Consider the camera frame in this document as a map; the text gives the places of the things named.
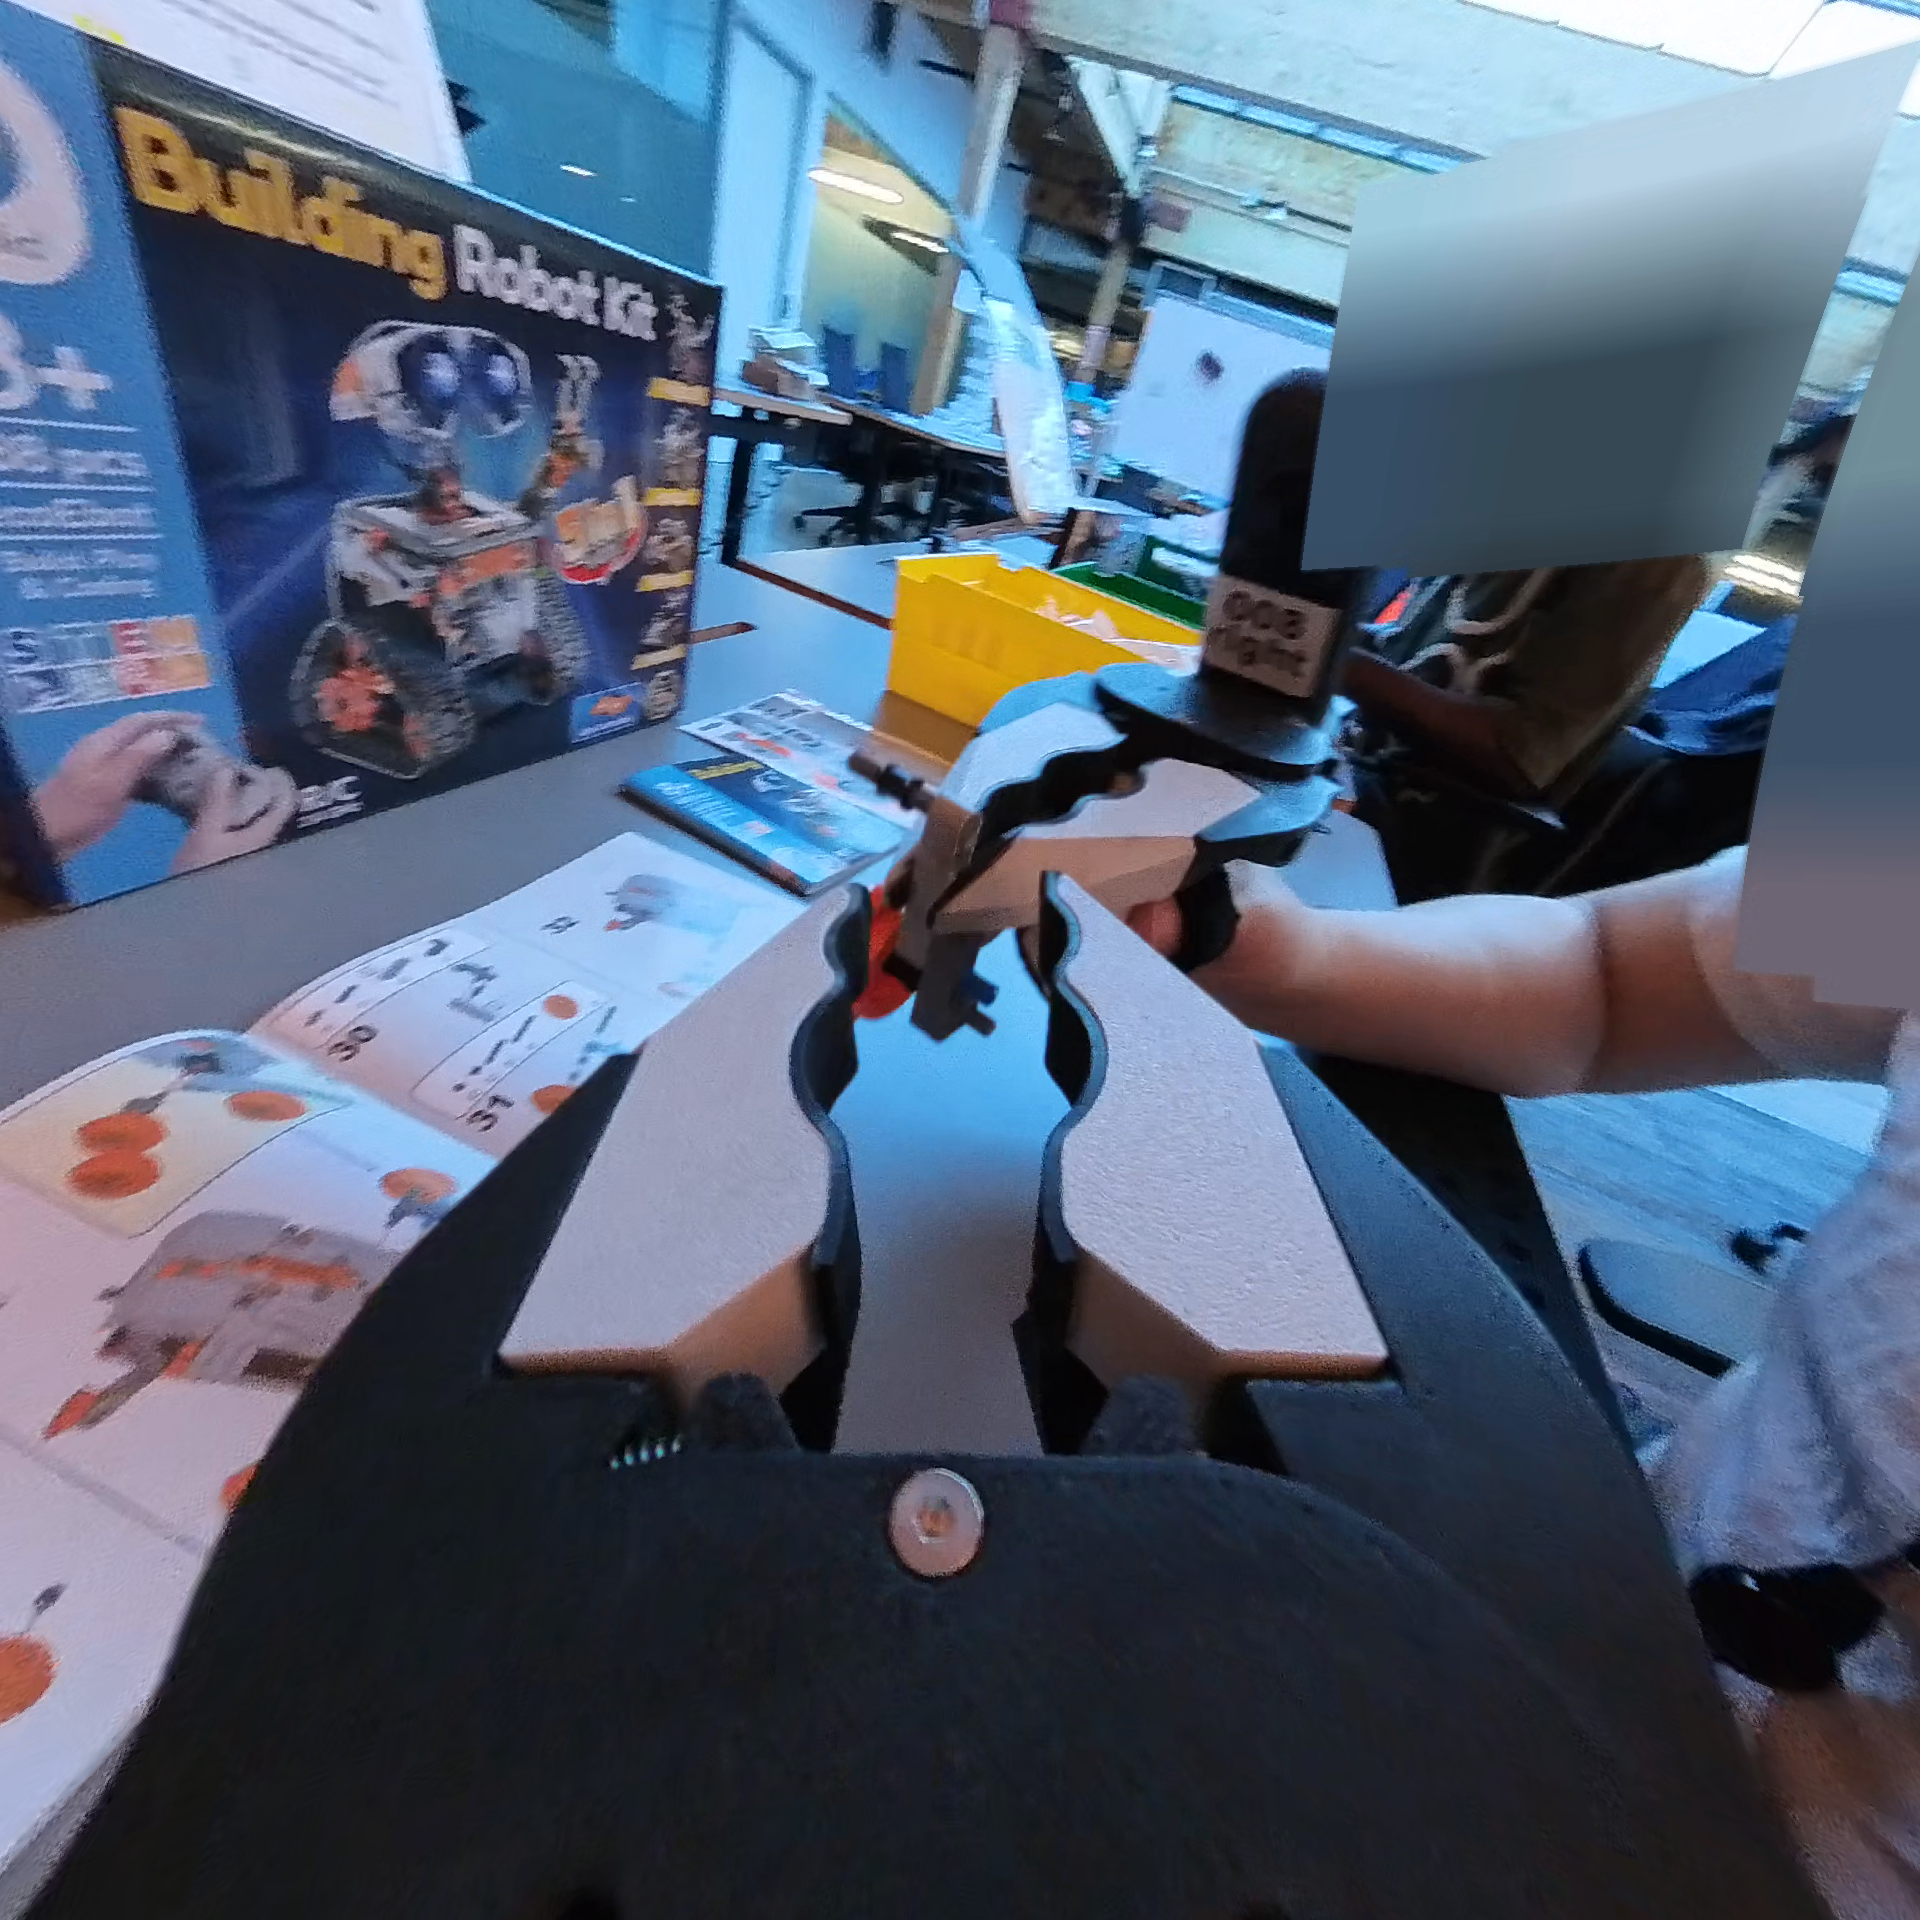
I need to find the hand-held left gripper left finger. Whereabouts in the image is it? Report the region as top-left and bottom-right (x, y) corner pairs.
(499, 884), (871, 1454)

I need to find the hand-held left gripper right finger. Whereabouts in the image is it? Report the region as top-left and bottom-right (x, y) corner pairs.
(1023, 876), (1392, 1454)

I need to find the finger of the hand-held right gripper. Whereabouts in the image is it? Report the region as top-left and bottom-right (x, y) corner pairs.
(882, 690), (1161, 965)
(935, 759), (1275, 941)

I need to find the person's right forearm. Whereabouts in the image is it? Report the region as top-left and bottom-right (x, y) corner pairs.
(1304, 847), (1907, 1100)

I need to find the grey desk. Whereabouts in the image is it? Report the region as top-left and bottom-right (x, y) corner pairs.
(0, 548), (1592, 1466)

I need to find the person's right hand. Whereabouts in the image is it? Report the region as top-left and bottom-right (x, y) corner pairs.
(1124, 864), (1325, 1043)

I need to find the yellow storage bin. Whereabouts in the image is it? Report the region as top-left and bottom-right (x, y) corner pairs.
(891, 552), (1207, 739)

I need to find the clear plastic bag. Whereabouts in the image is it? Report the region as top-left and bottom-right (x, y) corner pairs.
(1035, 587), (1201, 671)

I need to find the green storage bin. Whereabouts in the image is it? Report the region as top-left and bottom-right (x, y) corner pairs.
(1052, 559), (1222, 620)

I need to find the sticker sheet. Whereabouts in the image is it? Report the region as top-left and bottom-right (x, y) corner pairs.
(678, 690), (925, 828)

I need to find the blue booklet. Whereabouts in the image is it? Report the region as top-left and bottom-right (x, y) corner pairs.
(620, 756), (902, 897)

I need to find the black office chair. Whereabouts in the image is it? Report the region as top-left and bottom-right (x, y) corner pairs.
(1574, 1215), (1826, 1383)

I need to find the white instruction booklet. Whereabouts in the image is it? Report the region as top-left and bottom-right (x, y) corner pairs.
(0, 831), (807, 1861)

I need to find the blue robot kit box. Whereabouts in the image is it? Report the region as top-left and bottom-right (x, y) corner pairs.
(0, 0), (726, 916)

